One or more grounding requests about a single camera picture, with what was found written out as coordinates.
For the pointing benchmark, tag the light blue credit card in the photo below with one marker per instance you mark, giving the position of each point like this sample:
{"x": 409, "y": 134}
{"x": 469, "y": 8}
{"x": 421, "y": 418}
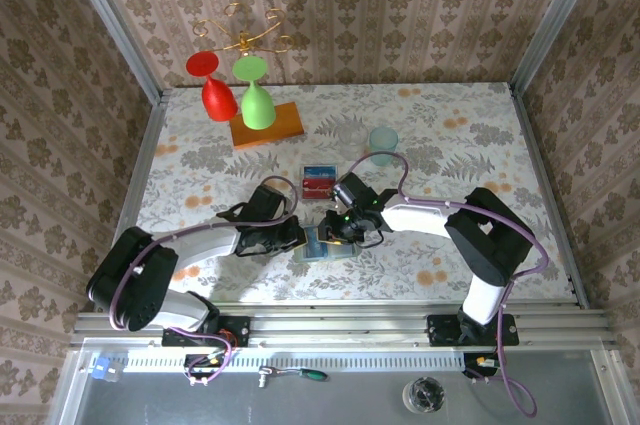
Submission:
{"x": 314, "y": 244}

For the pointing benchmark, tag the clear plastic card case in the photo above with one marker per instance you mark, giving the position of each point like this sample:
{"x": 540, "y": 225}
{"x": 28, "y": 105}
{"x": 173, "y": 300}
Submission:
{"x": 345, "y": 254}

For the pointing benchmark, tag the red credit card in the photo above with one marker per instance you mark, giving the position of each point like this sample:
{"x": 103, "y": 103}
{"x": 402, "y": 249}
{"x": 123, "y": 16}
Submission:
{"x": 319, "y": 182}
{"x": 320, "y": 193}

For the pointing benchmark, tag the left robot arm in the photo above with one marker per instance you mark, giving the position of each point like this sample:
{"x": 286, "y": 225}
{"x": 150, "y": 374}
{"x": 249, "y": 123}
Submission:
{"x": 210, "y": 245}

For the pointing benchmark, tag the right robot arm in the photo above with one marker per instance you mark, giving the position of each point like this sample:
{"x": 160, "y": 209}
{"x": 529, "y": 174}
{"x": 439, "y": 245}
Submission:
{"x": 415, "y": 217}

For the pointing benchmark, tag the clear acrylic card box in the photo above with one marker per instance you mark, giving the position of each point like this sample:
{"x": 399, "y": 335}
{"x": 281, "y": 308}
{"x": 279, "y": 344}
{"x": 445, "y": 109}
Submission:
{"x": 301, "y": 197}

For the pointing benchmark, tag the floral tablecloth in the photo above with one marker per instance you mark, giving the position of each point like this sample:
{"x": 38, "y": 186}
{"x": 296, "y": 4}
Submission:
{"x": 400, "y": 285}

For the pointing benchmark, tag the clear drinking glass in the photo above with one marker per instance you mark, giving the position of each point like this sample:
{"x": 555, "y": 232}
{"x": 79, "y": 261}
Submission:
{"x": 352, "y": 145}

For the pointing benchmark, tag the teal plastic cup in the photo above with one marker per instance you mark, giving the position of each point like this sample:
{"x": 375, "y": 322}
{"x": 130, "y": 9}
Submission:
{"x": 384, "y": 145}

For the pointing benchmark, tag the wooden base block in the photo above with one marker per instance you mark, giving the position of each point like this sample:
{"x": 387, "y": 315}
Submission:
{"x": 265, "y": 135}

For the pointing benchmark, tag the green plastic goblet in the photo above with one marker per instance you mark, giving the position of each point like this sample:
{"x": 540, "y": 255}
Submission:
{"x": 257, "y": 110}

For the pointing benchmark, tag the red plastic goblet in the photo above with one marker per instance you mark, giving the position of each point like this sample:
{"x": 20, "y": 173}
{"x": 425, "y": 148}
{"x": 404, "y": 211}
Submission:
{"x": 220, "y": 100}

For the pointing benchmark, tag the grey metal shelf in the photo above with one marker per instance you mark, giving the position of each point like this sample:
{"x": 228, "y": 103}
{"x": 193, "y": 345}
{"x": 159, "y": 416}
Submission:
{"x": 300, "y": 405}

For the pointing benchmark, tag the round glass jar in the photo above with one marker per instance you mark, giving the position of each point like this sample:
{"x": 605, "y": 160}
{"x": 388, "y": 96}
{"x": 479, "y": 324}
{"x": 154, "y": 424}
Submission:
{"x": 424, "y": 395}

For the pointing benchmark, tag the blue plug adapter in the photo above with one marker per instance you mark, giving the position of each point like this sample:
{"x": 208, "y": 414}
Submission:
{"x": 102, "y": 370}

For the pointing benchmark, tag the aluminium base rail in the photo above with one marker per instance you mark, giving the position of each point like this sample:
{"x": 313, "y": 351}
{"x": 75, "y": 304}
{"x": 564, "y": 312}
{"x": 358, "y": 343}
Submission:
{"x": 350, "y": 325}

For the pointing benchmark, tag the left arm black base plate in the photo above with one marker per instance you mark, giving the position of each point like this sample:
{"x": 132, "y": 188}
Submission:
{"x": 237, "y": 330}

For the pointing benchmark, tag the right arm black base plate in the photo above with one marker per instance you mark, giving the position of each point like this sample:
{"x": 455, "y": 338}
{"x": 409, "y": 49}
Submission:
{"x": 442, "y": 332}

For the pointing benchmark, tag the black connector bracket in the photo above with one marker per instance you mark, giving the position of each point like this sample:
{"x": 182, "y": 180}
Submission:
{"x": 480, "y": 362}
{"x": 205, "y": 361}

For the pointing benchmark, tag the aluminium side rail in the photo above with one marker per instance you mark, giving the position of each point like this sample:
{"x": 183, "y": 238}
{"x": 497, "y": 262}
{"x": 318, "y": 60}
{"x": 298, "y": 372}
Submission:
{"x": 551, "y": 195}
{"x": 141, "y": 170}

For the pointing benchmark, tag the aluminium frame post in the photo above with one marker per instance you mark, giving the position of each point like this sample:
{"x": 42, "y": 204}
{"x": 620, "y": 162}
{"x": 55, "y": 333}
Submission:
{"x": 557, "y": 20}
{"x": 114, "y": 20}

